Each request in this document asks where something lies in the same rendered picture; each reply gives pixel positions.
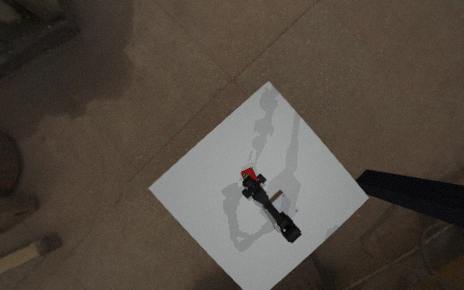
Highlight red circuit board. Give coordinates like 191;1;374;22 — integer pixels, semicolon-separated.
240;167;258;182

